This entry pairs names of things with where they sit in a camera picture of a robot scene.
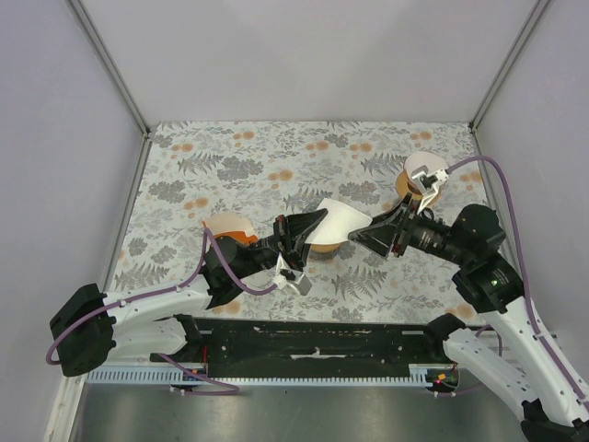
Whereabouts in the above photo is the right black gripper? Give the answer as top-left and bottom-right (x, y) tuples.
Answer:
(349, 192), (472, 266)

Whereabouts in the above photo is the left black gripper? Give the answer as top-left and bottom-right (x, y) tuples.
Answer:
(237, 208), (329, 279)

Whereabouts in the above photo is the wooden ring dripper holder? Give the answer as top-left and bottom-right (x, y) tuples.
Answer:
(395, 171), (423, 202)

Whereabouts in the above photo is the orange coffee filter box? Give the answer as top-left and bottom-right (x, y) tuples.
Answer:
(202, 212), (259, 245)

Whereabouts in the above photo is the white paper coffee filter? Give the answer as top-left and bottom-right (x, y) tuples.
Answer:
(404, 151), (448, 175)

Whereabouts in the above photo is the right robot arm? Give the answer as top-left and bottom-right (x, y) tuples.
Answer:
(349, 196), (588, 441)

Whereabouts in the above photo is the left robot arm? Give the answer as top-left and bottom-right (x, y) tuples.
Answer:
(45, 208), (329, 377)

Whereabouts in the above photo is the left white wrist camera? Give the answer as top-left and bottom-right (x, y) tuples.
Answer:
(272, 255), (312, 296)

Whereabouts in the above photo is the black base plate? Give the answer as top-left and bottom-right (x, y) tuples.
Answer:
(170, 315), (451, 378)

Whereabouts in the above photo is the light blue cable duct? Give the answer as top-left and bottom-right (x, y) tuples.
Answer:
(86, 364), (453, 388)

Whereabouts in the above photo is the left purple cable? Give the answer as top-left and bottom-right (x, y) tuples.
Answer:
(45, 227), (280, 395)

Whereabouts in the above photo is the purple cable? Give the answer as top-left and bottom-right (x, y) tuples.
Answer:
(436, 155), (589, 401)
(45, 227), (280, 395)

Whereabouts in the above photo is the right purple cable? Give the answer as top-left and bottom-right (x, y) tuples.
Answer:
(436, 155), (589, 401)

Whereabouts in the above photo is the aluminium frame rail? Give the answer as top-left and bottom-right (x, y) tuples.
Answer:
(66, 327), (565, 367)

